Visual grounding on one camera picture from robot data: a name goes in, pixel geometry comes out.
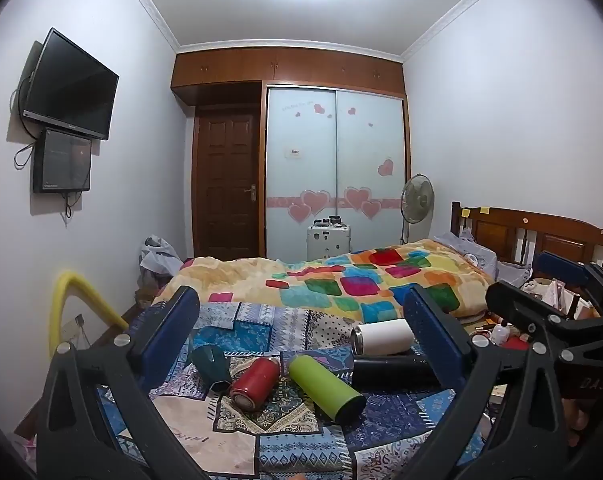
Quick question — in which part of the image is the brown wooden door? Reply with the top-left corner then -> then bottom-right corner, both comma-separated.
194,105 -> 261,261

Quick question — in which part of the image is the black cup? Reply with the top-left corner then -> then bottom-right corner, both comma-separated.
351,352 -> 439,390

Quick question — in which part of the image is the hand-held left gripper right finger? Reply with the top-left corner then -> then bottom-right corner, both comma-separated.
403,284 -> 568,480

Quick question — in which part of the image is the grey pillow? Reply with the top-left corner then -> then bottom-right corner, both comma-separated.
434,230 -> 532,288

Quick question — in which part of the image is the lime green cup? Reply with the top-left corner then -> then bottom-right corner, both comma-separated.
288,354 -> 367,422

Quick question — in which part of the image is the yellow foam tube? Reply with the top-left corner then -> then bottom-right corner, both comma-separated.
50,270 -> 130,356

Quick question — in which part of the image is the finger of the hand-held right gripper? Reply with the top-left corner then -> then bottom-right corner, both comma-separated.
534,250 -> 603,321
485,282 -> 603,351

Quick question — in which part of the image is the small black wall monitor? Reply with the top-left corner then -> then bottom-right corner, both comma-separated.
32,128 -> 92,194

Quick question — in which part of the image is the wooden bed headboard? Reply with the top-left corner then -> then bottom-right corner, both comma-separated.
450,201 -> 603,281

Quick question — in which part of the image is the blue patchwork bed sheet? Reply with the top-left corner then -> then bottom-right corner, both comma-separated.
96,300 -> 507,480

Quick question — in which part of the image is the white cup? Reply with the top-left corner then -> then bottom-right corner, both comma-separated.
350,318 -> 415,356

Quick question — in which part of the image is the black looped cable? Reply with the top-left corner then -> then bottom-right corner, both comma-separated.
14,141 -> 35,170

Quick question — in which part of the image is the wall-mounted black television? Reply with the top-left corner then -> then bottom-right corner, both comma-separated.
22,27 -> 120,141

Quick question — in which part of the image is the wooden wardrobe with glass doors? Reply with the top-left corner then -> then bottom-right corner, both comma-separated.
170,46 -> 412,266

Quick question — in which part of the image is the standing electric fan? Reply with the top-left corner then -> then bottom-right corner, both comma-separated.
399,174 -> 435,246

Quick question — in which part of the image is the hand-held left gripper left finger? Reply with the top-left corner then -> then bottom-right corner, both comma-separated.
36,285 -> 217,480

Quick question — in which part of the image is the dark green cup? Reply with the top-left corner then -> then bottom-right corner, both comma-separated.
190,344 -> 232,393

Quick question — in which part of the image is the colourful checked blanket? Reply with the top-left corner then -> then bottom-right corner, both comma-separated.
154,239 -> 497,323

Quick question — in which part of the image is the red container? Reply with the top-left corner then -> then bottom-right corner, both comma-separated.
501,335 -> 532,354

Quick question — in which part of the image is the pile of clothes and bags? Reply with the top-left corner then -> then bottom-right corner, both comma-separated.
139,234 -> 185,278

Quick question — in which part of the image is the red cup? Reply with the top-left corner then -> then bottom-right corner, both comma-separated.
230,357 -> 281,408

